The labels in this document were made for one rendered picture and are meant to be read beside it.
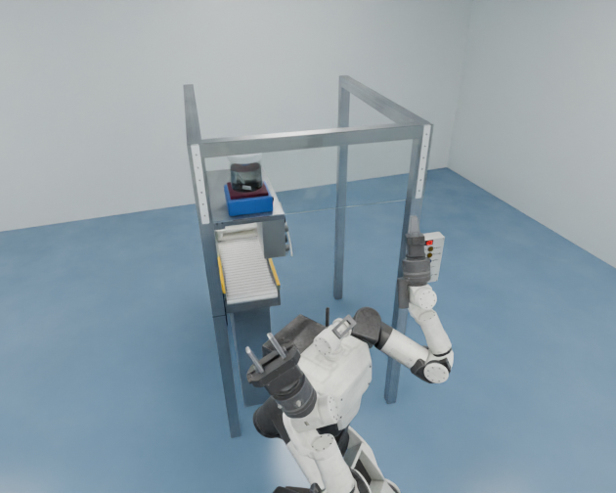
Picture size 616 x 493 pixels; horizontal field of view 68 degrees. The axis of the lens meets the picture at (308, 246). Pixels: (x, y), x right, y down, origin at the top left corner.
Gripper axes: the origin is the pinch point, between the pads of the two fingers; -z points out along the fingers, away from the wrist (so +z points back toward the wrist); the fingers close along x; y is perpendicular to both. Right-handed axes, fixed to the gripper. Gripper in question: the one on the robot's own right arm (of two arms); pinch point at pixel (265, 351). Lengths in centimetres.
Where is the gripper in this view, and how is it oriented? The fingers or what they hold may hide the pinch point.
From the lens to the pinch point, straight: 99.1
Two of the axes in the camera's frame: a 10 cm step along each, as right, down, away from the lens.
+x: 8.4, -5.3, 1.2
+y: 3.6, 3.6, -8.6
